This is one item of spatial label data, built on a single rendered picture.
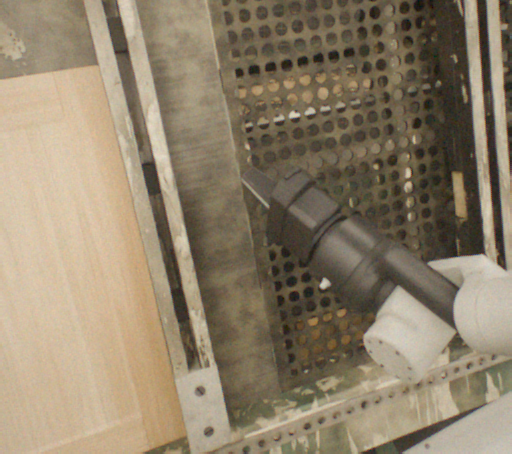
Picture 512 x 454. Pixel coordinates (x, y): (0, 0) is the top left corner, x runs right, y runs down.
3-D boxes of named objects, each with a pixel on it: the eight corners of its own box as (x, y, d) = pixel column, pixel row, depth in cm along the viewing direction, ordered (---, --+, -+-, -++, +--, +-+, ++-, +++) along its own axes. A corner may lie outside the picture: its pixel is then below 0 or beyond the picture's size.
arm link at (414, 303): (375, 259, 61) (458, 324, 57) (320, 319, 57) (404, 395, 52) (402, 208, 52) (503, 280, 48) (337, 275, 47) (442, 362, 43)
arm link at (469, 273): (449, 305, 58) (557, 301, 46) (405, 361, 54) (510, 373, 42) (414, 261, 58) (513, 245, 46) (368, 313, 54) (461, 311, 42)
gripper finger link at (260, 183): (255, 167, 63) (292, 196, 61) (237, 181, 62) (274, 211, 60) (256, 159, 62) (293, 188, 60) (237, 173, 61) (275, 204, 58)
